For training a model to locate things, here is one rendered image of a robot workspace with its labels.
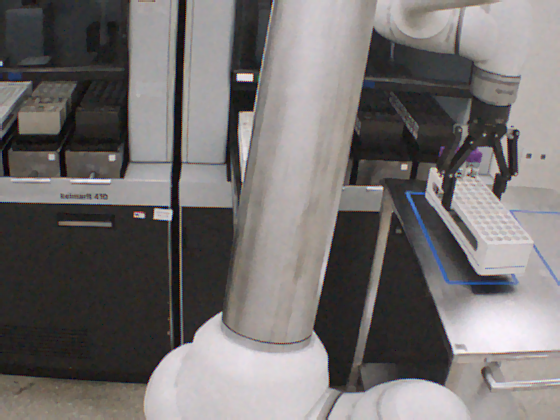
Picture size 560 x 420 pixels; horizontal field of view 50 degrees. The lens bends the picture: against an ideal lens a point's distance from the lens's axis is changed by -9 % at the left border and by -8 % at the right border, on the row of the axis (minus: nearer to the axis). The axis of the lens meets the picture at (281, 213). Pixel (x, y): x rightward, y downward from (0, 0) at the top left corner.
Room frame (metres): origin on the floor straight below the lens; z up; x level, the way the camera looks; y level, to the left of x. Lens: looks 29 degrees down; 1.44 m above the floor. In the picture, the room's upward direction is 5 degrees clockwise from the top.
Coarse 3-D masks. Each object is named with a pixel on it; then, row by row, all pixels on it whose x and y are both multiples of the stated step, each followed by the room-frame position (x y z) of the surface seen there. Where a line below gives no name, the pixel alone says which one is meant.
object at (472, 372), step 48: (384, 192) 1.30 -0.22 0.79; (528, 192) 1.33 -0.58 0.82; (384, 240) 1.30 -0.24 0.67; (432, 240) 1.06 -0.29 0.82; (432, 288) 0.90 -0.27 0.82; (480, 288) 0.91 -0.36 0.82; (528, 288) 0.92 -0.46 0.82; (480, 336) 0.77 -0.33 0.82; (528, 336) 0.78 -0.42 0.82; (480, 384) 1.24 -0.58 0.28; (528, 384) 0.70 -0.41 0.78
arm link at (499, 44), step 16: (512, 0) 1.06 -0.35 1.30; (528, 0) 1.07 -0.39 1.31; (464, 16) 1.08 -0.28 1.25; (480, 16) 1.07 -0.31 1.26; (496, 16) 1.06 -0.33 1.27; (512, 16) 1.05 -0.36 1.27; (528, 16) 1.06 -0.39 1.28; (464, 32) 1.07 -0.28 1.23; (480, 32) 1.06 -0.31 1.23; (496, 32) 1.05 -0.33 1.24; (512, 32) 1.04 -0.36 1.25; (528, 32) 1.06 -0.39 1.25; (464, 48) 1.08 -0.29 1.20; (480, 48) 1.06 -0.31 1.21; (496, 48) 1.05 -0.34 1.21; (512, 48) 1.04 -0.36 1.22; (528, 48) 1.06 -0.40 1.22; (480, 64) 1.08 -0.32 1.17; (496, 64) 1.05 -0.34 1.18; (512, 64) 1.05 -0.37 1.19
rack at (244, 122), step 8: (240, 112) 1.53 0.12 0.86; (248, 112) 1.53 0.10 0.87; (240, 120) 1.47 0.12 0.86; (248, 120) 1.48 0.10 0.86; (240, 128) 1.43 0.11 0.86; (248, 128) 1.43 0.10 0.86; (240, 136) 1.39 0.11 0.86; (248, 136) 1.38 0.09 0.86; (240, 144) 1.41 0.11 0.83; (248, 144) 1.34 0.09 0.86; (240, 152) 1.37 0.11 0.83; (240, 160) 1.34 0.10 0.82; (240, 168) 1.32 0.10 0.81
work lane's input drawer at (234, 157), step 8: (232, 128) 1.57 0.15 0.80; (232, 136) 1.51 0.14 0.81; (232, 144) 1.46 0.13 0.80; (232, 152) 1.42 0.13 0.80; (232, 160) 1.37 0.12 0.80; (232, 168) 1.33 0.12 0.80; (232, 176) 1.31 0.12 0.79; (240, 176) 1.27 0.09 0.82; (232, 184) 1.29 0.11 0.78; (240, 184) 1.23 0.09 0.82; (232, 192) 1.27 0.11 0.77; (240, 192) 1.19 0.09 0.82; (232, 200) 1.25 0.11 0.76
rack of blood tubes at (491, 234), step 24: (432, 168) 1.20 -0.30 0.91; (432, 192) 1.16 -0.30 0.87; (456, 192) 1.10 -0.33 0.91; (480, 192) 1.11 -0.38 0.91; (456, 216) 1.10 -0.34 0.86; (480, 216) 1.01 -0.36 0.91; (504, 216) 1.02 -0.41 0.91; (480, 240) 0.93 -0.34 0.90; (504, 240) 0.93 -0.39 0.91; (528, 240) 0.94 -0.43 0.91; (480, 264) 0.91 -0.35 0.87; (504, 264) 0.92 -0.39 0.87
